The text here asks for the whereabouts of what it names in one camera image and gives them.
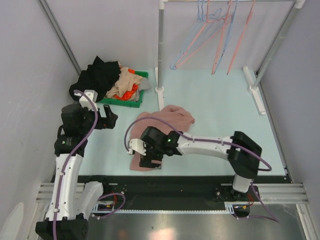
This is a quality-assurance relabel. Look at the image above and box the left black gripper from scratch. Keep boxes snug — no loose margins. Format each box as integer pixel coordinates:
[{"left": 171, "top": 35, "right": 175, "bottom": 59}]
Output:
[{"left": 79, "top": 102, "right": 117, "bottom": 134}]

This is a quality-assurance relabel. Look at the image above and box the pink t shirt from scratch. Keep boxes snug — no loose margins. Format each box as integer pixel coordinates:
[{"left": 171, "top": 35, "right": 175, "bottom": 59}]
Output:
[{"left": 129, "top": 104, "right": 196, "bottom": 173}]

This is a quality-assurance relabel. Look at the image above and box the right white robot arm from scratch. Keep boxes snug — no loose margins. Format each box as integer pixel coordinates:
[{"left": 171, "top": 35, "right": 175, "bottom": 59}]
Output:
[{"left": 135, "top": 126, "right": 262, "bottom": 201}]

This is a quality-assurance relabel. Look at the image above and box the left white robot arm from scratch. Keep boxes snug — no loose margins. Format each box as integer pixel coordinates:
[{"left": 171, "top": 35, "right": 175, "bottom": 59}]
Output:
[{"left": 35, "top": 103, "right": 118, "bottom": 240}]

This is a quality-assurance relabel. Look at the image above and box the pink hanger left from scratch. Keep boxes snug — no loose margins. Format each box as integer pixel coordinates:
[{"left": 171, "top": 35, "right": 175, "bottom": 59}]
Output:
[{"left": 170, "top": 0, "right": 238, "bottom": 73}]

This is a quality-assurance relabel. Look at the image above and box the pink hanger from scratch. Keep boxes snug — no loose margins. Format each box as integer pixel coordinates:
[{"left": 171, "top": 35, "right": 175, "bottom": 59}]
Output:
[
  {"left": 226, "top": 0, "right": 256, "bottom": 75},
  {"left": 211, "top": 0, "right": 232, "bottom": 75},
  {"left": 170, "top": 0, "right": 238, "bottom": 73}
]

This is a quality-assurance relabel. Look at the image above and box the blue hanger left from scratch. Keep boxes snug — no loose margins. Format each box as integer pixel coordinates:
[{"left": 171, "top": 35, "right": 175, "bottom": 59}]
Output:
[{"left": 169, "top": 0, "right": 225, "bottom": 70}]

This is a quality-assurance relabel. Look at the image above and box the blue hanger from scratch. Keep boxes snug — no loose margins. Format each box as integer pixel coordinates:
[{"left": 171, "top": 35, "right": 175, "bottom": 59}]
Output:
[
  {"left": 169, "top": 0, "right": 225, "bottom": 70},
  {"left": 213, "top": 0, "right": 239, "bottom": 74}
]

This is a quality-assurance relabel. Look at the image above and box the pink hanger middle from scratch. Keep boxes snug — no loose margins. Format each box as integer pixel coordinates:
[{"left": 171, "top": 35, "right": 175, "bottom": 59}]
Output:
[{"left": 211, "top": 0, "right": 232, "bottom": 75}]

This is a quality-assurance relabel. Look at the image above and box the blue hanger right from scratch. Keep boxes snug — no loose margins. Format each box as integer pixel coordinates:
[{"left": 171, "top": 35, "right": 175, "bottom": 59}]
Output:
[{"left": 213, "top": 0, "right": 239, "bottom": 74}]

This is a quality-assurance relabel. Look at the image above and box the pink hanger right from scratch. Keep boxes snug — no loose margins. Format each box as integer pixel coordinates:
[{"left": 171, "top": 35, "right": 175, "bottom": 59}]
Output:
[{"left": 226, "top": 0, "right": 256, "bottom": 75}]

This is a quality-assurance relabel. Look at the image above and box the green plastic bin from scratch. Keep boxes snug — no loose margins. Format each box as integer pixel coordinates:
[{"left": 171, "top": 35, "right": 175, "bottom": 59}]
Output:
[{"left": 98, "top": 68, "right": 150, "bottom": 108}]

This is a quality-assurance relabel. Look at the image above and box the orange garment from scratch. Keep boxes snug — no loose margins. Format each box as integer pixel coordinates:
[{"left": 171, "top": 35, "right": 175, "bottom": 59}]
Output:
[{"left": 114, "top": 84, "right": 139, "bottom": 101}]

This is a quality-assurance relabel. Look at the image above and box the beige garment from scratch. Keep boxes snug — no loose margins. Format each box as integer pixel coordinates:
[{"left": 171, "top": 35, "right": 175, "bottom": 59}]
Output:
[{"left": 105, "top": 67, "right": 143, "bottom": 99}]

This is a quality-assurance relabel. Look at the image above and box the black garment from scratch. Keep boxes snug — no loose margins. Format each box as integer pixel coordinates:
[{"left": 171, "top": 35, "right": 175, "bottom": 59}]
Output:
[{"left": 69, "top": 56, "right": 121, "bottom": 102}]

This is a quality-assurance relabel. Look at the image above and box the grey garment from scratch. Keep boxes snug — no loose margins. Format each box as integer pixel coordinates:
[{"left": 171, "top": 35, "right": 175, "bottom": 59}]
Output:
[{"left": 133, "top": 77, "right": 151, "bottom": 102}]

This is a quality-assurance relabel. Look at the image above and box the white clothes rack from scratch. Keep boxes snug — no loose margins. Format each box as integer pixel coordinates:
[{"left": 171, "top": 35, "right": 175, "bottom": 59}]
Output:
[{"left": 154, "top": 0, "right": 306, "bottom": 116}]

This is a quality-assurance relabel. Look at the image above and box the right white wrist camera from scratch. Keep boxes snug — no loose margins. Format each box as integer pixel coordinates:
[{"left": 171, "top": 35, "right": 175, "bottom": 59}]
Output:
[{"left": 127, "top": 138, "right": 147, "bottom": 156}]

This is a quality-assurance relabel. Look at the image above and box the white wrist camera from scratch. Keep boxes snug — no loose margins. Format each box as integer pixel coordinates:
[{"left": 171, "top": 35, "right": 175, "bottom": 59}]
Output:
[
  {"left": 73, "top": 90, "right": 98, "bottom": 111},
  {"left": 127, "top": 138, "right": 147, "bottom": 156}
]

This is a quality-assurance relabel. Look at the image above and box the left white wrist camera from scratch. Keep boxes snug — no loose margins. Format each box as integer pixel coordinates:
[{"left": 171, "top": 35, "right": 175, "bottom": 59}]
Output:
[{"left": 73, "top": 90, "right": 98, "bottom": 111}]

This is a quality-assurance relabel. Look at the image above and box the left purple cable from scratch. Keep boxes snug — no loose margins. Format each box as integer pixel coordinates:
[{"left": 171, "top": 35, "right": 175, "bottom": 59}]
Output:
[{"left": 51, "top": 90, "right": 127, "bottom": 240}]

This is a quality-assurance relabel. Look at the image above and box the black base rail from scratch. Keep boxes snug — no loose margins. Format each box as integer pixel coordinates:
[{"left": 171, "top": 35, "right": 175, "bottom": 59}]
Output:
[{"left": 51, "top": 174, "right": 292, "bottom": 217}]

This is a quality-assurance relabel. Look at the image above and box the white cable duct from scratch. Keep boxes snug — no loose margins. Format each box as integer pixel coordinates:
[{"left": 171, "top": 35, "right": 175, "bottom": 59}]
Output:
[{"left": 91, "top": 203, "right": 235, "bottom": 219}]

